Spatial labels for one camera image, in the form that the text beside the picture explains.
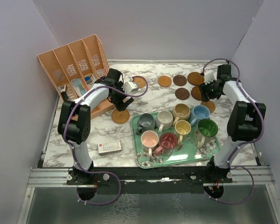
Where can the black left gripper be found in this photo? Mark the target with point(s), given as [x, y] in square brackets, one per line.
[120, 104]

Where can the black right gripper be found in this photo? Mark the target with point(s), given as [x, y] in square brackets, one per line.
[206, 95]

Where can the light wooden coaster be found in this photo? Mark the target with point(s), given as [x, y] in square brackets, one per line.
[210, 105]

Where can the dark walnut wooden coaster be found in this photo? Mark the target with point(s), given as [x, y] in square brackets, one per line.
[179, 80]

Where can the green floral tray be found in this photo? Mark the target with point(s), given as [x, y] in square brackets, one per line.
[186, 153]

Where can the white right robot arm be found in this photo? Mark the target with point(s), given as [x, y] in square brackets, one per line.
[246, 123]

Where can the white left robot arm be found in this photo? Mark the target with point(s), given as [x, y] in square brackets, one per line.
[75, 118]

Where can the blue ceramic mug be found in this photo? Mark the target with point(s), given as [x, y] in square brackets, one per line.
[198, 113]

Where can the orange plastic file organizer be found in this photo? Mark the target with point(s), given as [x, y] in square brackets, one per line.
[75, 67]

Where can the tan ceramic mug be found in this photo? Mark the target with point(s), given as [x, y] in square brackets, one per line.
[180, 112]

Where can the green floral mug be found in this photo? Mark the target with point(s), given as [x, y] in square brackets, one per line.
[205, 131]

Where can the yellow ceramic mug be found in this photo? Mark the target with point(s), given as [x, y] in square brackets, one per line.
[182, 129]

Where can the grey ceramic mug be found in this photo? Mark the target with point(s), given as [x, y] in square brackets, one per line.
[146, 122]

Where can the cream ceramic mug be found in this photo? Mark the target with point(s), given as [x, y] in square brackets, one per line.
[164, 121]

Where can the red ceramic mug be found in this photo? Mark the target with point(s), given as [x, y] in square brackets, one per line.
[167, 144]

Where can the white small card box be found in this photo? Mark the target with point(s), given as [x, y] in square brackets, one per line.
[109, 147]

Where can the pink ceramic mug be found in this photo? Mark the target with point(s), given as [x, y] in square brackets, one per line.
[149, 141]

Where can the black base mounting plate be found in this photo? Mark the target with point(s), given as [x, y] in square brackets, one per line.
[105, 185]

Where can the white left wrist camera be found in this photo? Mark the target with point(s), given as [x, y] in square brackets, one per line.
[130, 87]

